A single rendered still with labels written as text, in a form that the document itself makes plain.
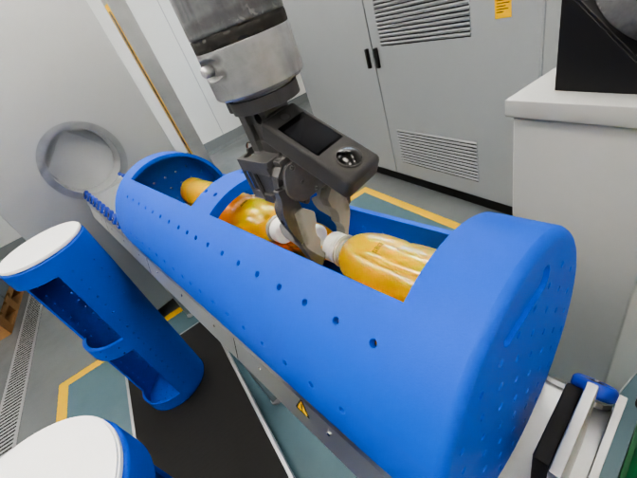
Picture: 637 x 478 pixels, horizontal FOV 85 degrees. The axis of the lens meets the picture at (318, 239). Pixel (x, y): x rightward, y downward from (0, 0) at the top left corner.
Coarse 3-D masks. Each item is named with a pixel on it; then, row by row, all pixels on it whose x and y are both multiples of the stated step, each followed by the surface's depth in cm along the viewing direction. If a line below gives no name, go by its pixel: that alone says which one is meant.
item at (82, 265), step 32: (64, 256) 113; (96, 256) 123; (32, 288) 126; (64, 288) 138; (96, 288) 122; (128, 288) 134; (64, 320) 134; (96, 320) 148; (128, 320) 132; (160, 320) 148; (96, 352) 132; (128, 352) 135; (160, 352) 145; (192, 352) 166; (160, 384) 170; (192, 384) 160
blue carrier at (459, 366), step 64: (128, 192) 77; (192, 256) 51; (256, 256) 40; (448, 256) 27; (512, 256) 25; (256, 320) 39; (320, 320) 32; (384, 320) 27; (448, 320) 24; (512, 320) 26; (320, 384) 32; (384, 384) 26; (448, 384) 23; (512, 384) 30; (384, 448) 27; (448, 448) 23; (512, 448) 38
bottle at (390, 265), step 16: (352, 240) 39; (368, 240) 37; (384, 240) 36; (400, 240) 36; (336, 256) 41; (352, 256) 37; (368, 256) 36; (384, 256) 35; (400, 256) 34; (416, 256) 33; (352, 272) 37; (368, 272) 35; (384, 272) 34; (400, 272) 33; (416, 272) 32; (384, 288) 34; (400, 288) 33
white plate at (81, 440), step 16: (80, 416) 53; (48, 432) 52; (64, 432) 51; (80, 432) 50; (96, 432) 49; (112, 432) 49; (16, 448) 52; (32, 448) 51; (48, 448) 50; (64, 448) 49; (80, 448) 48; (96, 448) 47; (112, 448) 46; (0, 464) 50; (16, 464) 49; (32, 464) 48; (48, 464) 48; (64, 464) 47; (80, 464) 46; (96, 464) 45; (112, 464) 45
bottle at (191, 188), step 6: (186, 180) 88; (192, 180) 87; (198, 180) 85; (204, 180) 85; (186, 186) 86; (192, 186) 84; (198, 186) 82; (204, 186) 81; (180, 192) 89; (186, 192) 86; (192, 192) 83; (198, 192) 81; (186, 198) 87; (192, 198) 83
